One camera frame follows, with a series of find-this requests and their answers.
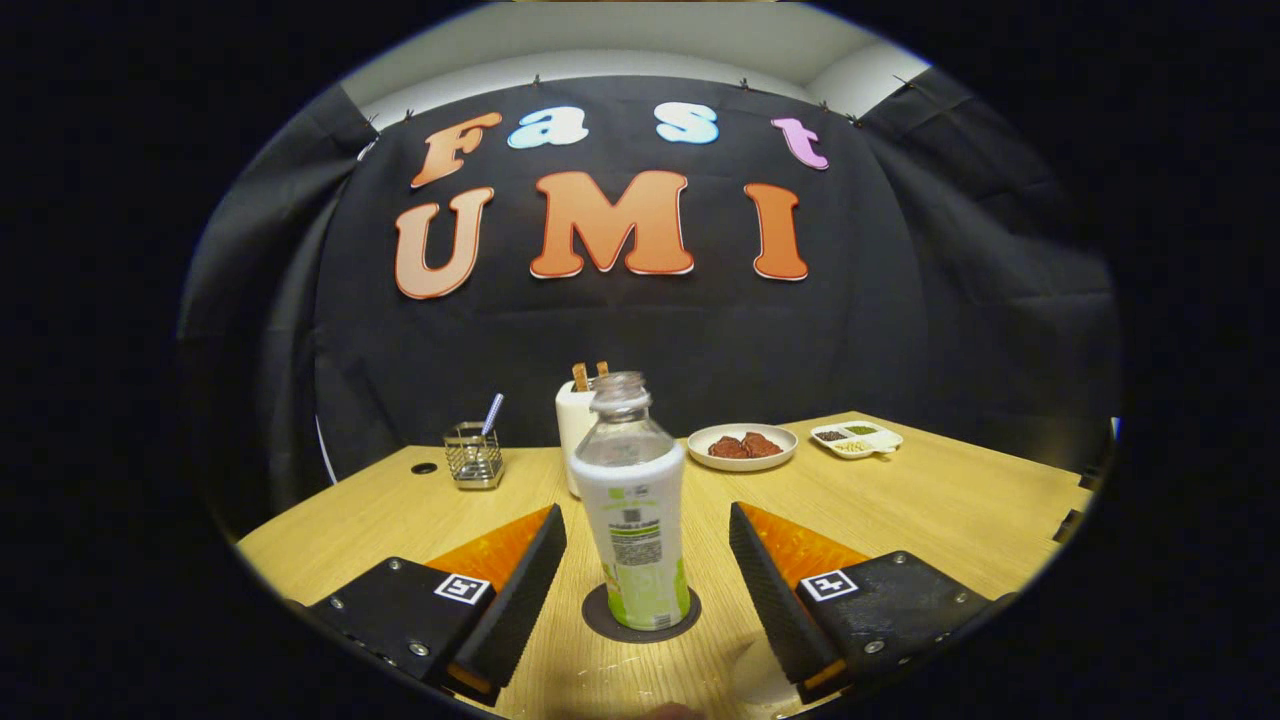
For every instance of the round white plate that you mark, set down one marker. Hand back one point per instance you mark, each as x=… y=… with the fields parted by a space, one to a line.
x=742 y=463

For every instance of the brown meat pieces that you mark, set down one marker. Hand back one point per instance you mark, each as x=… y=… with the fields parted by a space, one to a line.
x=745 y=446

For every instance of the white green label juice bottle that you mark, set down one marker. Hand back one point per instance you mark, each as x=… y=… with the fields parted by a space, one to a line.
x=630 y=500

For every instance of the cream white toaster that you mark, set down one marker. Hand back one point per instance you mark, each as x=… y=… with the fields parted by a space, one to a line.
x=575 y=430

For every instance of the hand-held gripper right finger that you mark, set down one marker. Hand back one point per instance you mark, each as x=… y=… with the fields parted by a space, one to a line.
x=770 y=590

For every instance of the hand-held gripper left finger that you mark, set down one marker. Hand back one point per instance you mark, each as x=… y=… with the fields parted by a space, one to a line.
x=520 y=590

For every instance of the round dark brown coaster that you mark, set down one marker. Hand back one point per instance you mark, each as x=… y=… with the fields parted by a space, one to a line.
x=595 y=618

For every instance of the white divided condiment dish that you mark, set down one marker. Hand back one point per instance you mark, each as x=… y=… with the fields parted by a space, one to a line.
x=856 y=440

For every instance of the wooden table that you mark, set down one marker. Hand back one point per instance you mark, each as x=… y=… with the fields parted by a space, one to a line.
x=900 y=510

